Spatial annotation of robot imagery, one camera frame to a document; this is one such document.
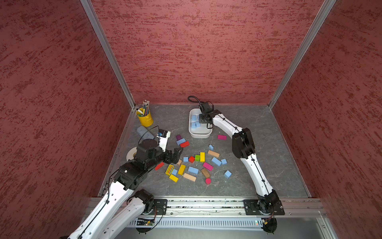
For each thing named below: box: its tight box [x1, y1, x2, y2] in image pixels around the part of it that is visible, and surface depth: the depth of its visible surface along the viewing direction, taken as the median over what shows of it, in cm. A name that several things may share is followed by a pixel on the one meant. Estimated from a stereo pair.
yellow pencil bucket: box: [136, 107, 154, 127], surface depth 103 cm
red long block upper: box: [180, 140, 190, 148], surface depth 99 cm
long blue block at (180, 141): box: [176, 137, 187, 146], surface depth 101 cm
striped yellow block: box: [165, 164, 175, 176], surface depth 86 cm
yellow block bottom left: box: [169, 174, 180, 183], surface depth 85 cm
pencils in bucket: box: [136, 99, 150, 117], surface depth 102 cm
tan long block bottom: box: [183, 172, 197, 182], surface depth 85 cm
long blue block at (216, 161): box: [211, 156, 222, 167], surface depth 91 cm
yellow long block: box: [177, 164, 187, 176], surface depth 87 cm
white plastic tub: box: [188, 108, 213, 139], surface depth 108 cm
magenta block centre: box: [202, 161, 214, 172], surface depth 90 cm
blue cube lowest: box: [224, 169, 232, 179], surface depth 85 cm
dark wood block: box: [200, 168, 211, 179], surface depth 87 cm
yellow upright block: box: [199, 151, 206, 163], surface depth 93 cm
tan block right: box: [207, 149, 220, 158], surface depth 94 cm
